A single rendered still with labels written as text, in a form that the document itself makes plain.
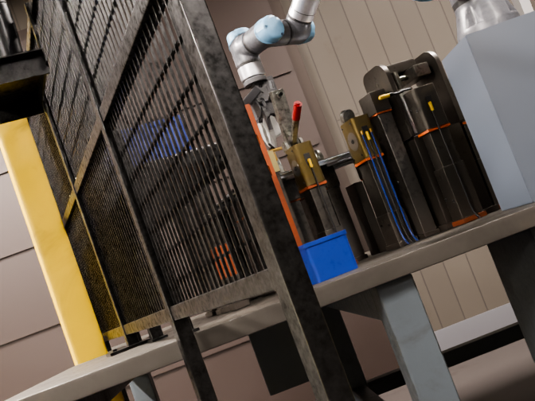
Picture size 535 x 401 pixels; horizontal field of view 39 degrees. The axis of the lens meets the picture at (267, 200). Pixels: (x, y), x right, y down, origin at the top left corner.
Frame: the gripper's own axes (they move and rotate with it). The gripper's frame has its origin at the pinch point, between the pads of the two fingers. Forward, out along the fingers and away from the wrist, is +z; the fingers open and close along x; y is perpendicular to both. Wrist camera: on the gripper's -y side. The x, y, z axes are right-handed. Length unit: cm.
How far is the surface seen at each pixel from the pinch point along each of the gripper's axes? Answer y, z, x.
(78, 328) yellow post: -64, 31, 43
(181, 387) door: -6, 76, 223
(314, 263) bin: -21, 36, -49
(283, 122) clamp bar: -1.0, -2.3, -16.2
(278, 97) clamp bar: -0.6, -9.0, -17.4
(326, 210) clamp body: 0.6, 24.3, -19.1
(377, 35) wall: 162, -76, 177
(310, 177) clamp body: -1.2, 14.8, -20.1
